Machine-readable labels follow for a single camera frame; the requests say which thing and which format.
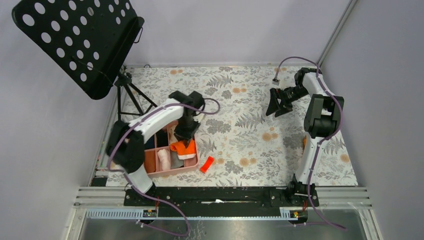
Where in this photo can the pink rolled cloth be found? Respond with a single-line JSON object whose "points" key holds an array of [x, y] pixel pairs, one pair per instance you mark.
{"points": [[164, 159]]}

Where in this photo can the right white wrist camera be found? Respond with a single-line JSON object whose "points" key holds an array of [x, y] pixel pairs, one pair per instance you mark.
{"points": [[276, 82]]}

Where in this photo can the orange underwear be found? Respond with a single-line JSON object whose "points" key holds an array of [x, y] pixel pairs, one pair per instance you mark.
{"points": [[184, 152]]}

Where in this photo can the grey rolled cloth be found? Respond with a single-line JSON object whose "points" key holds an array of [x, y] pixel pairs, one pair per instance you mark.
{"points": [[176, 162]]}

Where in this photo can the small red block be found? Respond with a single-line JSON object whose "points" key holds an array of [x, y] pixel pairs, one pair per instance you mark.
{"points": [[210, 161]]}

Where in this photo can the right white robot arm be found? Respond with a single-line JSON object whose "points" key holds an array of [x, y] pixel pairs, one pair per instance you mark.
{"points": [[322, 121]]}

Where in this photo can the floral tablecloth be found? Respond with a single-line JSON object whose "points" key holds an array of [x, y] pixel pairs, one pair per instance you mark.
{"points": [[248, 147]]}

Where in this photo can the navy rolled cloth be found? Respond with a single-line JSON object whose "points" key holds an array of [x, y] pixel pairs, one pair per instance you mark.
{"points": [[150, 144]]}

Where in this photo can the cream rolled cloth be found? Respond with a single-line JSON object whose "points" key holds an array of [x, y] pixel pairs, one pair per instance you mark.
{"points": [[171, 134]]}

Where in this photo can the black perforated music stand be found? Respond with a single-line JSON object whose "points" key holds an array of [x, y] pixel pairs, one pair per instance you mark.
{"points": [[88, 39]]}

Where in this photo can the pink divided storage tray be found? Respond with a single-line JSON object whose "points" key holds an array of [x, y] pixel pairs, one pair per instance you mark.
{"points": [[189, 164]]}

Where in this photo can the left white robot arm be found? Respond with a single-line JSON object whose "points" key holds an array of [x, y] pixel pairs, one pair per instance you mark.
{"points": [[126, 144]]}

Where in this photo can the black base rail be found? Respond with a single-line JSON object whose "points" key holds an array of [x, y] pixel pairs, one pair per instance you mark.
{"points": [[209, 202]]}

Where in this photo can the black rolled cloth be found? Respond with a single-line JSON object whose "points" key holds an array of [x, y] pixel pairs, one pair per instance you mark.
{"points": [[162, 139]]}

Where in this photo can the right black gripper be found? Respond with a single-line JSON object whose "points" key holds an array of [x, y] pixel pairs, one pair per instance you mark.
{"points": [[274, 106]]}

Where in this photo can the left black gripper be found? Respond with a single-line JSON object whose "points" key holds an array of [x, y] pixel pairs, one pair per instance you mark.
{"points": [[186, 136]]}

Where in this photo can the orange rolled cloth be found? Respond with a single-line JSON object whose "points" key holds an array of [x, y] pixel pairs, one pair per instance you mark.
{"points": [[150, 164]]}

